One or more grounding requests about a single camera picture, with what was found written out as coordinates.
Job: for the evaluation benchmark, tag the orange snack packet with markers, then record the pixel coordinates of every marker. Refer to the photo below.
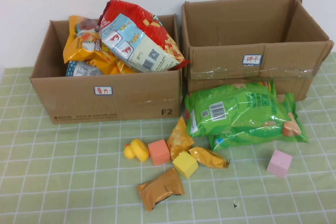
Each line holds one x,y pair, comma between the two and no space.
178,140
210,158

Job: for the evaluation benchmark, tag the green chips bag with barcode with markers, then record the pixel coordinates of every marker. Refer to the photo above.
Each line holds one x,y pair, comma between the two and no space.
231,119

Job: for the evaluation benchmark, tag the yellow foam cube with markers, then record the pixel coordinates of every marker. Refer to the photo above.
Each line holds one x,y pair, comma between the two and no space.
185,166

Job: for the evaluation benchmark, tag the brown snack packet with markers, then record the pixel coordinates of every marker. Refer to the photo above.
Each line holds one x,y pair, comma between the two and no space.
157,190

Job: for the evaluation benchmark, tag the blue white dotted snack bag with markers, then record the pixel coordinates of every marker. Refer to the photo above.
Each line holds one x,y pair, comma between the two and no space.
81,69

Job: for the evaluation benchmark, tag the yellow fries snack bag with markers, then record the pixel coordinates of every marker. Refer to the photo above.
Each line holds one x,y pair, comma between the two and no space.
86,51

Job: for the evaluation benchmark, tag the cardboard box with F2 print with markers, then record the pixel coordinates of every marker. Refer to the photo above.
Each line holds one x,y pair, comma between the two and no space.
118,106

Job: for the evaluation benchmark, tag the orange foam cube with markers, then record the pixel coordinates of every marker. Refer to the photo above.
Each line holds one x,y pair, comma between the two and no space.
158,153

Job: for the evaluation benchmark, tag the yellow rubber duck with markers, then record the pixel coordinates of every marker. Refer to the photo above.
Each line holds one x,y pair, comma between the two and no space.
137,150

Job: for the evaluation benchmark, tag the red shrimp chips bag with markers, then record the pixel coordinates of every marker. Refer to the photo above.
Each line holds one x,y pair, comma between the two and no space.
147,37

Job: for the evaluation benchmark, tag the white label with red writing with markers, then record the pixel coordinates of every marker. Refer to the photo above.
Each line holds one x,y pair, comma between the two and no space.
252,59
103,90

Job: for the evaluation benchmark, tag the green cucumber Lay's chips bag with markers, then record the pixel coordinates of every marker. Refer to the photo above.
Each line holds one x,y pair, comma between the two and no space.
236,144

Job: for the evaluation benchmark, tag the green checkered tablecloth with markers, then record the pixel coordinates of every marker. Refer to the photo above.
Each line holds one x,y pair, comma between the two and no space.
78,169

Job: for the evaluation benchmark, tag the cardboard box with clear tape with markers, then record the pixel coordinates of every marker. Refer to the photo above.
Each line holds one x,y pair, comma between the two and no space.
288,58

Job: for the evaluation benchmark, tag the light pink foam cube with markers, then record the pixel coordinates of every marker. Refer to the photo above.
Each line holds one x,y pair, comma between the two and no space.
278,163

